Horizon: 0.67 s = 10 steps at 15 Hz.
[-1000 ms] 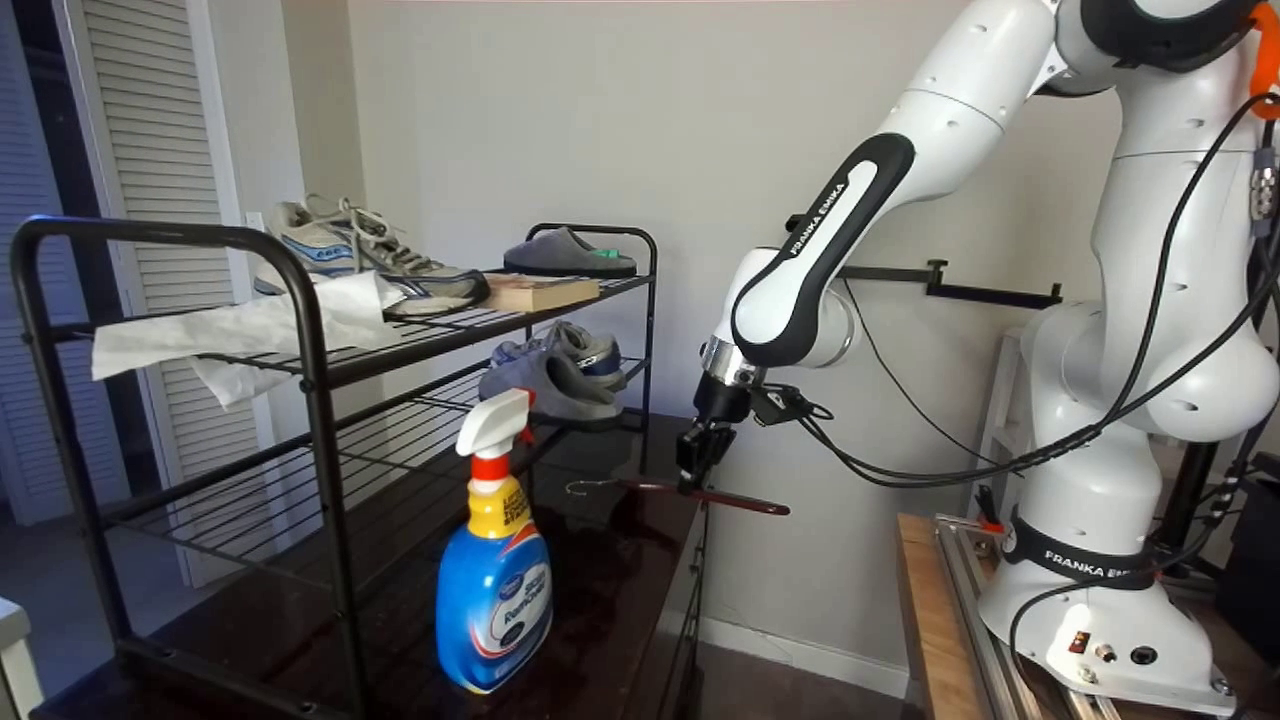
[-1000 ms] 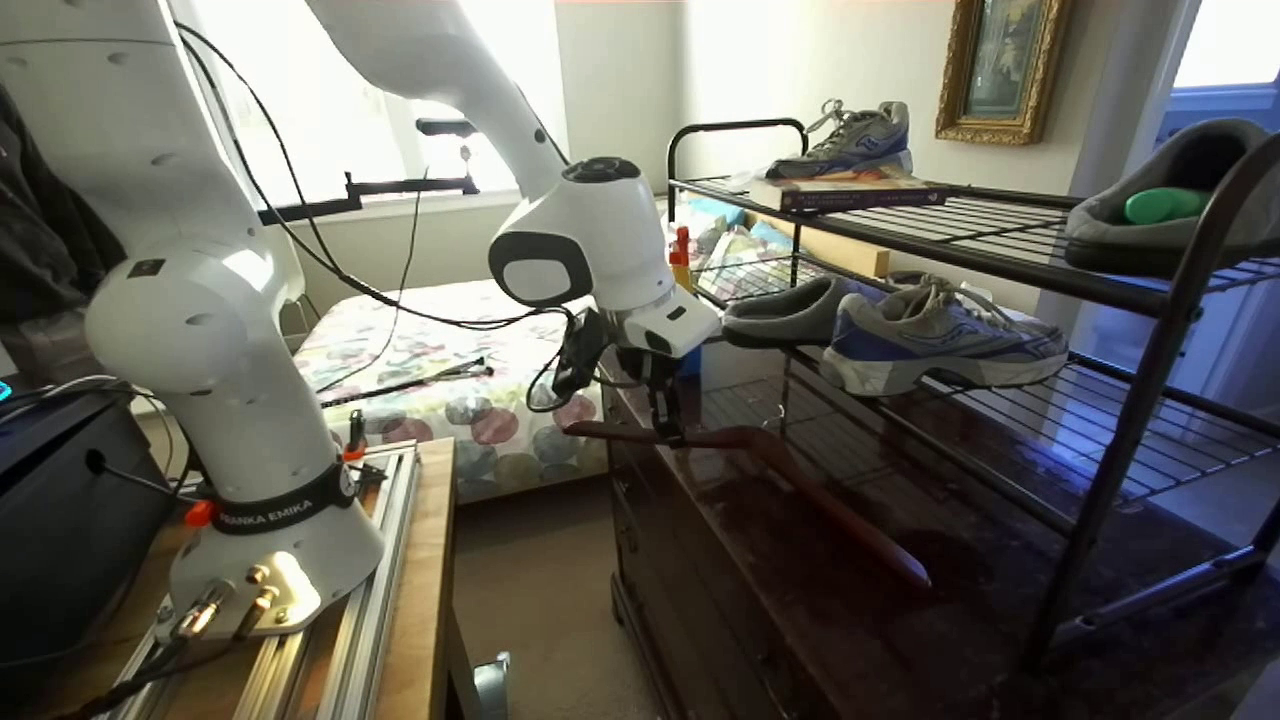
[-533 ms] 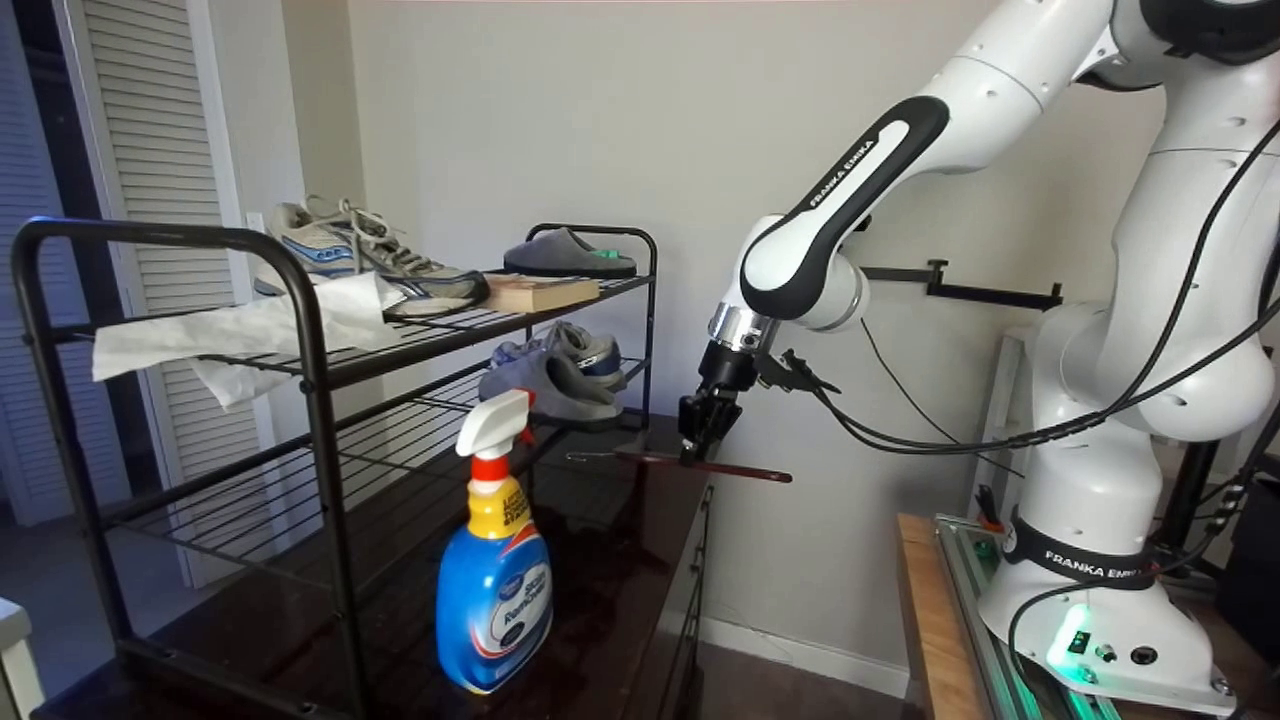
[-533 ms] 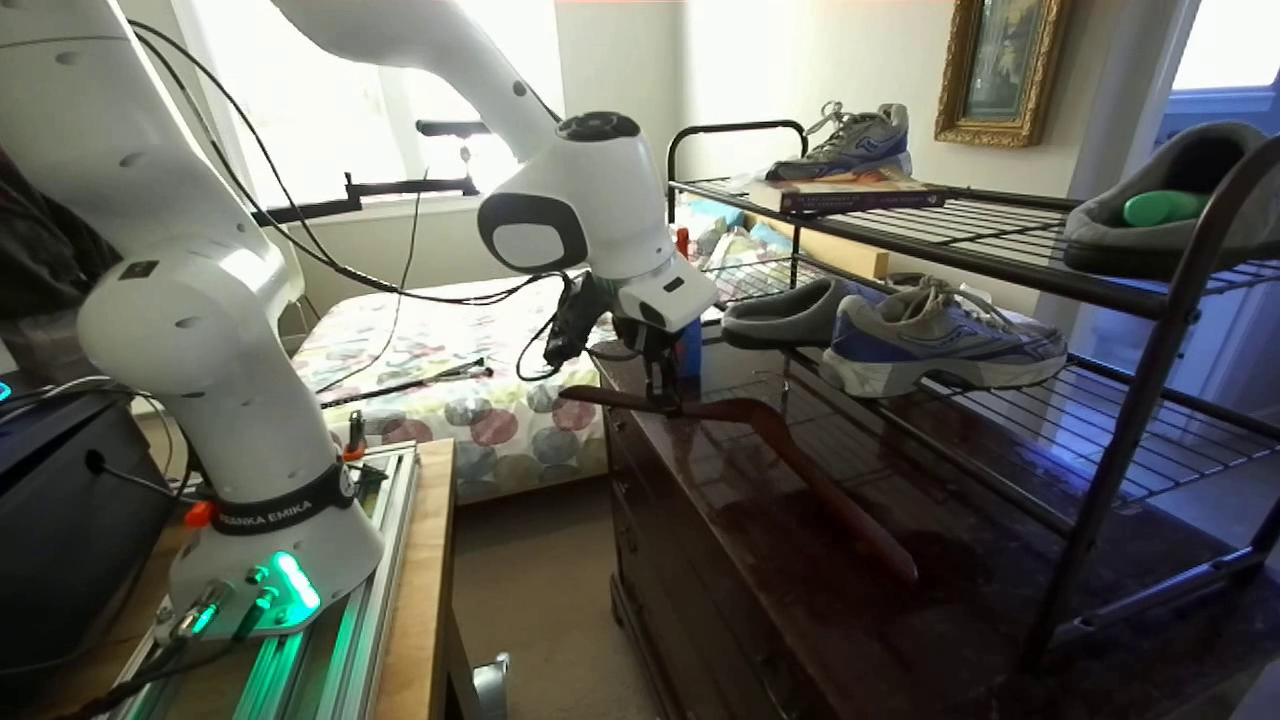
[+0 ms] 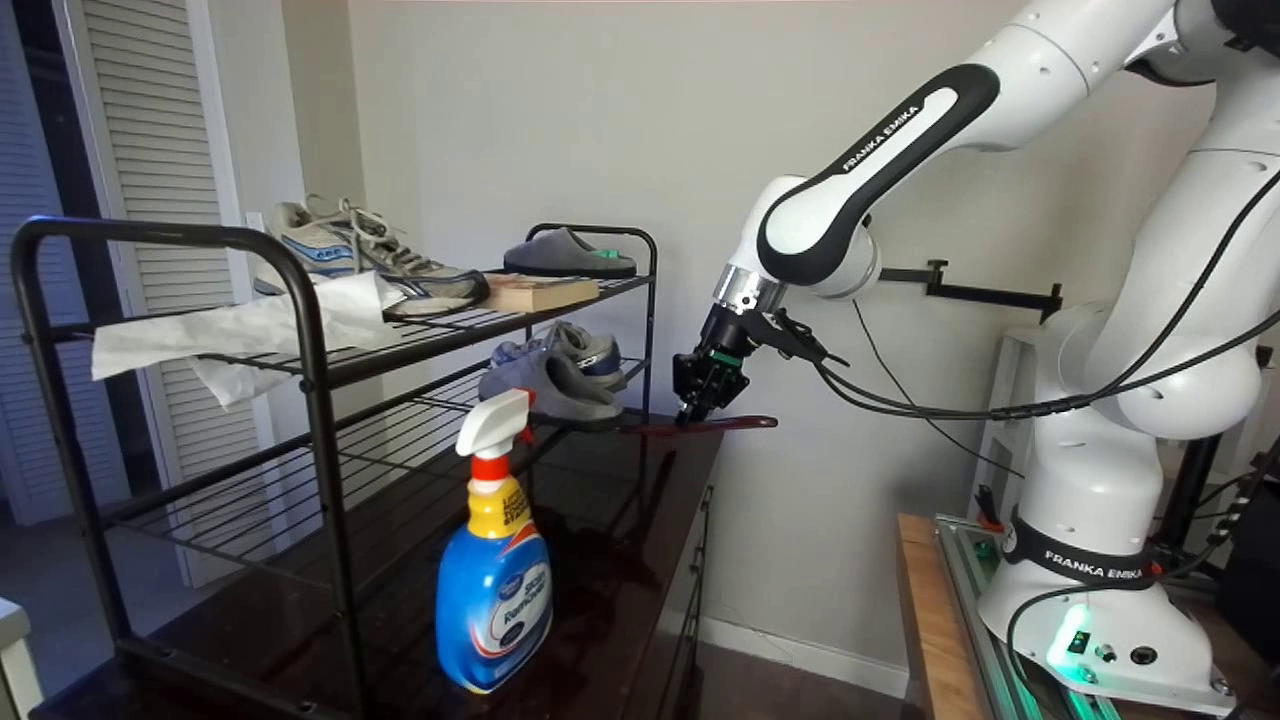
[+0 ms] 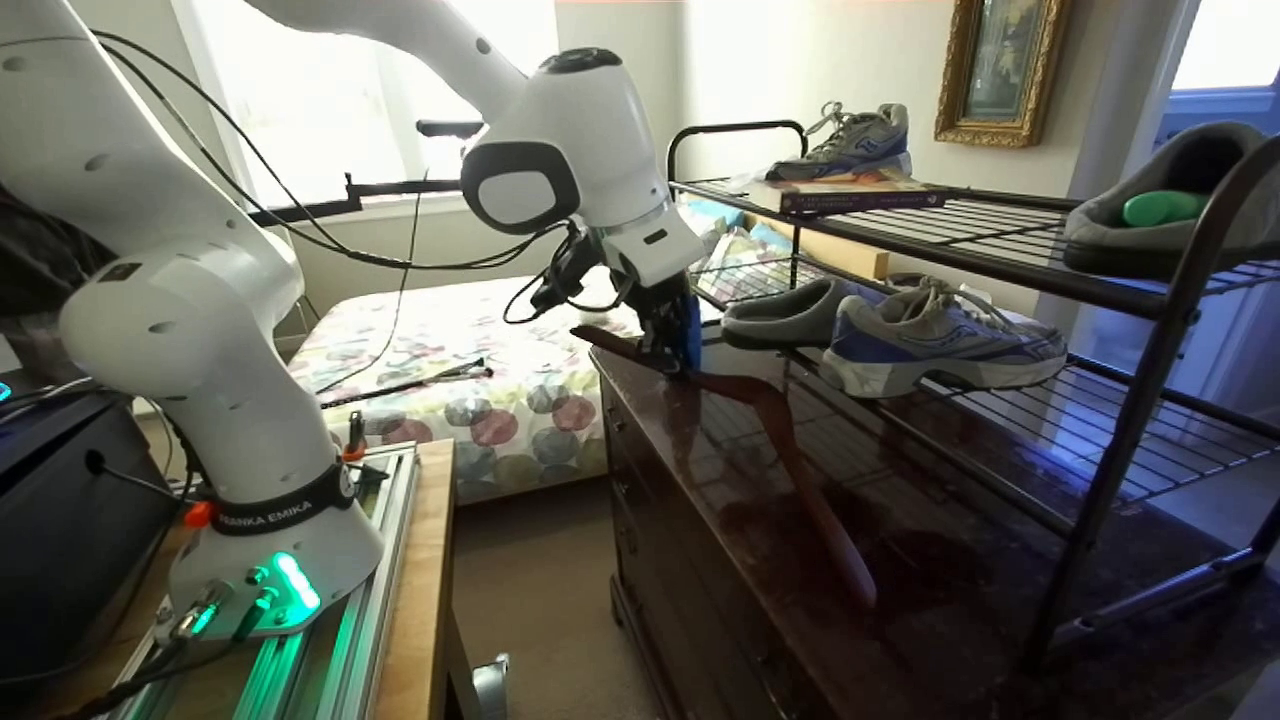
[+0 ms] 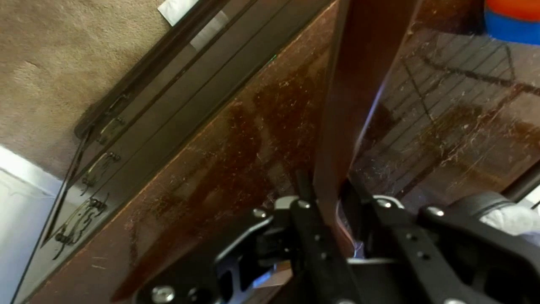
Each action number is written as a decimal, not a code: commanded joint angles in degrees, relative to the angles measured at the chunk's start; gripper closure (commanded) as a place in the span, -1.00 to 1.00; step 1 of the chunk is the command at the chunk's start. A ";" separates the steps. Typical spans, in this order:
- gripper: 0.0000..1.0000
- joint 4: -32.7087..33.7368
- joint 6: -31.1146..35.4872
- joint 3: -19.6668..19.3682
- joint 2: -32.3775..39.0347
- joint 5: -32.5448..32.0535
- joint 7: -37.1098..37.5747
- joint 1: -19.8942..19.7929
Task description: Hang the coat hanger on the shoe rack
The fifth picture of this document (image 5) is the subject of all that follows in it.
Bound blue spray cleaner bottle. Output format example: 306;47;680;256
430;385;560;700

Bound tan hardcover book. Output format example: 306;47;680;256
480;268;606;319

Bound grey laced sneaker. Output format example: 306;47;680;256
254;190;492;319

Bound white furniture corner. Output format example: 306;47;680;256
0;595;47;720

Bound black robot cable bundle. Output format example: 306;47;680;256
795;172;1280;429

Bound plain grey slipper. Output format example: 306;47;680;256
541;319;632;423

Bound dark wooden dresser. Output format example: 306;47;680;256
31;416;730;720

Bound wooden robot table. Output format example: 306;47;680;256
891;507;1280;720

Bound thin black hanging cable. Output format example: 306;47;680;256
849;295;1033;489

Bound white paper towel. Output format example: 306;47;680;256
86;268;406;413

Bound white louvered closet door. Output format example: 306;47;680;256
52;0;286;592

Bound grey blue sneaker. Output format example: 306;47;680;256
473;332;563;413

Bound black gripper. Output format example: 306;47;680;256
672;304;781;429

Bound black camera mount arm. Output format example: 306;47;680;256
875;256;1068;326

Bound grey slipper green insole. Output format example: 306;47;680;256
501;224;638;284

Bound black metal shoe rack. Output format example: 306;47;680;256
7;214;665;720

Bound black control box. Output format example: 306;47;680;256
1196;437;1280;670

